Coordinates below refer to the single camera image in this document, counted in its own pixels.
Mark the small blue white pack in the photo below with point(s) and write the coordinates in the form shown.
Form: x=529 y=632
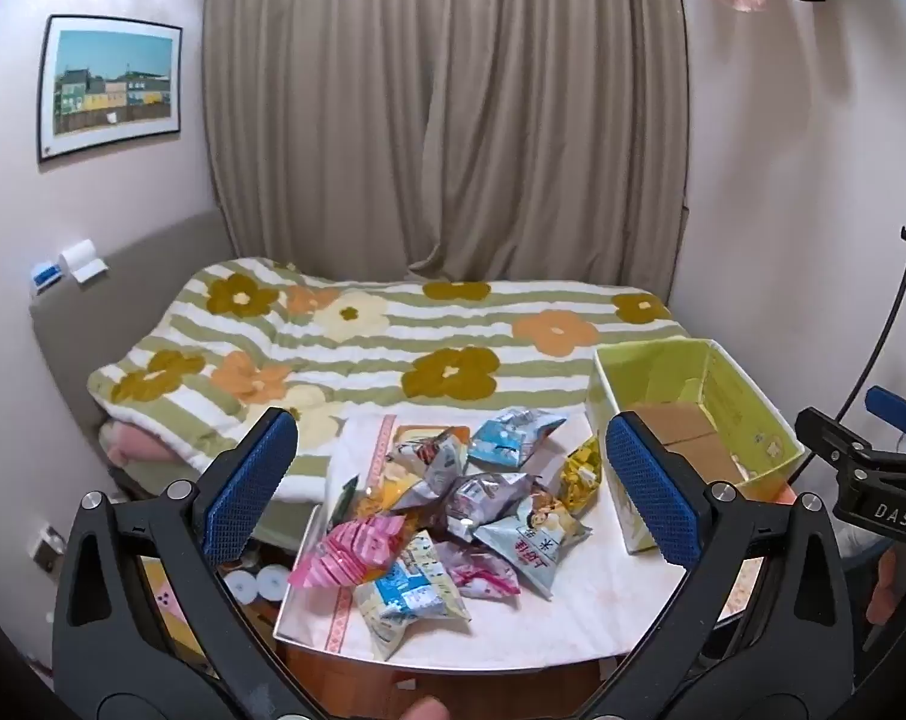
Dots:
x=46 y=274

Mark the white tissue roll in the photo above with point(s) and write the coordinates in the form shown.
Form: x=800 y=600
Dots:
x=78 y=255

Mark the yellow pink box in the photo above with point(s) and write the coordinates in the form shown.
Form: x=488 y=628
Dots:
x=164 y=604

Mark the floral striped blanket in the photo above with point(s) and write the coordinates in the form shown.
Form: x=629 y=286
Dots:
x=423 y=330

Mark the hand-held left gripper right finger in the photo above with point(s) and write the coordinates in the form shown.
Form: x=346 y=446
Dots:
x=655 y=495

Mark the wall socket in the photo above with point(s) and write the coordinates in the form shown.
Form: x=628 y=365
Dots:
x=46 y=549

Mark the yellow snack packet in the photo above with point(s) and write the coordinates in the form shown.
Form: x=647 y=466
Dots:
x=580 y=476

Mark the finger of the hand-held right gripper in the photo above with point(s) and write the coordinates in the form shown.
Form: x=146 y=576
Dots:
x=828 y=435
x=894 y=406

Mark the silver snack packet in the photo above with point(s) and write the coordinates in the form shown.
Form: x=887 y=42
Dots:
x=477 y=501
x=430 y=457

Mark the orange snack packet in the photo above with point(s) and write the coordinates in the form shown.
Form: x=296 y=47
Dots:
x=382 y=501

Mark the framed wall poster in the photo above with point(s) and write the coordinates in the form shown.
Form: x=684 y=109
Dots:
x=112 y=82

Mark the person's right hand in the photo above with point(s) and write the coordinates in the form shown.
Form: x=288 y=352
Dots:
x=884 y=586

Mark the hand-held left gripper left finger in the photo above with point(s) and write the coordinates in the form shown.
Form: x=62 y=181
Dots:
x=250 y=487

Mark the grey upholstered headboard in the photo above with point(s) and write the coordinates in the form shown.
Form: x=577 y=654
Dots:
x=123 y=292

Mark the pink pillow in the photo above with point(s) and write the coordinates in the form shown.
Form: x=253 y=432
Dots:
x=134 y=446

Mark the green yellow cardboard box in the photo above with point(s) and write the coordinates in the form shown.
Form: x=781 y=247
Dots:
x=723 y=390

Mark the light blue cartoon snack packet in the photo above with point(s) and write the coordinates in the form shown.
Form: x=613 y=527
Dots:
x=535 y=544

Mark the white embroidered table cloth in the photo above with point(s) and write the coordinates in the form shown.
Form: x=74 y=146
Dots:
x=595 y=585

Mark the blue white snack packet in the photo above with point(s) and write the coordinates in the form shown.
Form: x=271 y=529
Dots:
x=404 y=592
x=513 y=439

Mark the person's left hand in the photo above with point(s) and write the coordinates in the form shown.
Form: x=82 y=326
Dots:
x=421 y=710

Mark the beige curtain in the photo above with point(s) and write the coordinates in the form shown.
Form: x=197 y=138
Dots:
x=423 y=127

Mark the pink white snack packet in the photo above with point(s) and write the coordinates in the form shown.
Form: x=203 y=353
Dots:
x=483 y=576

